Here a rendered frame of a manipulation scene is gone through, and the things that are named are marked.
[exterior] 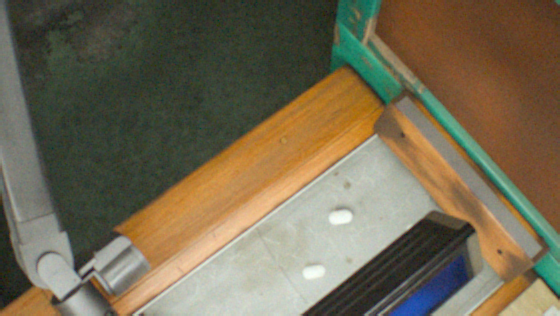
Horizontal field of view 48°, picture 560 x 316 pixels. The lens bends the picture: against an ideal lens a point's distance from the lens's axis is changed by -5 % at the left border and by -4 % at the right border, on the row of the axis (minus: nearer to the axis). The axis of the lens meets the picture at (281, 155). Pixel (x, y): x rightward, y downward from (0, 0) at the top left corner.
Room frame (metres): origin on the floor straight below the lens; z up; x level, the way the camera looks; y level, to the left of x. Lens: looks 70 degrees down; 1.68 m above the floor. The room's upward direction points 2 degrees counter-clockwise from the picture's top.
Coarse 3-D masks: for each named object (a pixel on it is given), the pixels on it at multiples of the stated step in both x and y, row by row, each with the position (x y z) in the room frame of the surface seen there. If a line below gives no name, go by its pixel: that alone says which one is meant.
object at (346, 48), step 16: (336, 32) 0.53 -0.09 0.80; (336, 48) 0.52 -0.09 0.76; (352, 48) 0.49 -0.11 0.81; (336, 64) 0.52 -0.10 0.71; (352, 64) 0.49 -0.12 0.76; (368, 64) 0.46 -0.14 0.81; (368, 80) 0.46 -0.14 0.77; (384, 80) 0.44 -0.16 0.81; (384, 96) 0.43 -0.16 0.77; (544, 256) 0.16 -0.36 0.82; (544, 272) 0.14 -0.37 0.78
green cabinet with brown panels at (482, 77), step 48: (384, 0) 0.48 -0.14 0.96; (432, 0) 0.42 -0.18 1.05; (480, 0) 0.38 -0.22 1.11; (528, 0) 0.34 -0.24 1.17; (384, 48) 0.46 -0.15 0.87; (432, 48) 0.40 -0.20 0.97; (480, 48) 0.36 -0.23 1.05; (528, 48) 0.32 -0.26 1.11; (432, 96) 0.38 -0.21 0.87; (480, 96) 0.33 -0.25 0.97; (528, 96) 0.30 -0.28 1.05; (480, 144) 0.30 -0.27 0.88; (528, 144) 0.27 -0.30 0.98; (528, 192) 0.23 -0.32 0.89
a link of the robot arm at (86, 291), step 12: (84, 276) 0.14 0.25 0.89; (96, 276) 0.14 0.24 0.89; (84, 288) 0.12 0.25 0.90; (96, 288) 0.13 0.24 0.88; (108, 288) 0.13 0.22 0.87; (60, 300) 0.11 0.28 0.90; (72, 300) 0.11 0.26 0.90; (84, 300) 0.11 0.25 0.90; (96, 300) 0.11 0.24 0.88; (60, 312) 0.09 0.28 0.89; (72, 312) 0.09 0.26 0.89; (84, 312) 0.09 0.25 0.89; (96, 312) 0.09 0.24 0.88
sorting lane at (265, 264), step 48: (384, 144) 0.36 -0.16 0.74; (336, 192) 0.29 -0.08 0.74; (384, 192) 0.28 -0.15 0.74; (240, 240) 0.22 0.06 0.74; (288, 240) 0.21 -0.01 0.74; (336, 240) 0.21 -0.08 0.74; (384, 240) 0.21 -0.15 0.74; (192, 288) 0.15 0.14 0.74; (240, 288) 0.14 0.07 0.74; (288, 288) 0.14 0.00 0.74; (480, 288) 0.13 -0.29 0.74
